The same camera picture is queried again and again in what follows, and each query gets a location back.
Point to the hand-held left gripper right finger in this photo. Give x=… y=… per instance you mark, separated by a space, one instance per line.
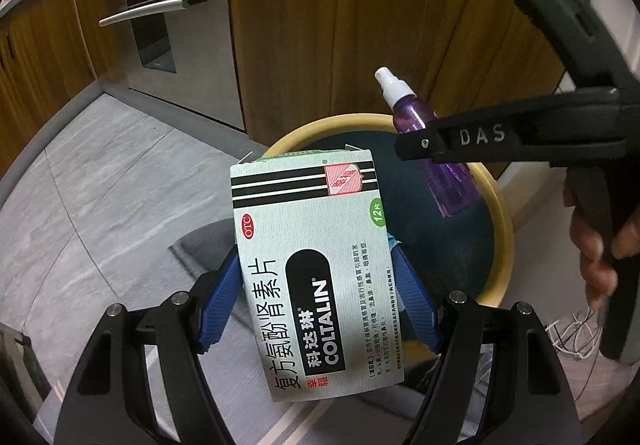
x=412 y=295

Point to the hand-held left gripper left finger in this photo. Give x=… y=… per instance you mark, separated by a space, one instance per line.
x=220 y=305

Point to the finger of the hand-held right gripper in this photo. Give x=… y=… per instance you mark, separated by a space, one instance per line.
x=480 y=135

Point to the purple spray bottle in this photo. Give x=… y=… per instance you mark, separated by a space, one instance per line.
x=410 y=117

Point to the yellow rimmed waste bin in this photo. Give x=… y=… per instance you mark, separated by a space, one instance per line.
x=500 y=225

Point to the white green medicine box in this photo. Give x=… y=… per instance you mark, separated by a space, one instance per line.
x=310 y=225

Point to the person's right hand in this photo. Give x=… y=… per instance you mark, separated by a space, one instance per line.
x=590 y=255

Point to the grey rug with white lines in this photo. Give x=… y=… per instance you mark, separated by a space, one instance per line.
x=320 y=425

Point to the tall wooden cabinet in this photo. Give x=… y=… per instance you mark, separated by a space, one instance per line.
x=325 y=25

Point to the stainless steel oven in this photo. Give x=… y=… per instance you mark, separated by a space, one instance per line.
x=210 y=50

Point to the wooden base cabinets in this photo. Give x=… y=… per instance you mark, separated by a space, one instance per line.
x=45 y=40

